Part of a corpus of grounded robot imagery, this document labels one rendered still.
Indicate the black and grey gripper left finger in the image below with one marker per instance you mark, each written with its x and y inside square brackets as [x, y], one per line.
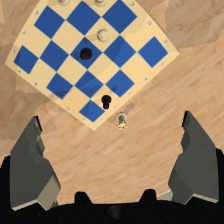
[28, 183]

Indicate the white pawn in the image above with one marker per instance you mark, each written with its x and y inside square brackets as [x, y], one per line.
[100, 3]
[63, 2]

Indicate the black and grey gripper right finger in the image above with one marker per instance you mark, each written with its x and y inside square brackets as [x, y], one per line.
[197, 178]

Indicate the black pawn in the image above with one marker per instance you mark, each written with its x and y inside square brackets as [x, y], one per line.
[106, 100]
[85, 54]

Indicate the blue and cream chessboard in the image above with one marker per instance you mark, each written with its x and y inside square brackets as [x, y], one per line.
[47, 51]

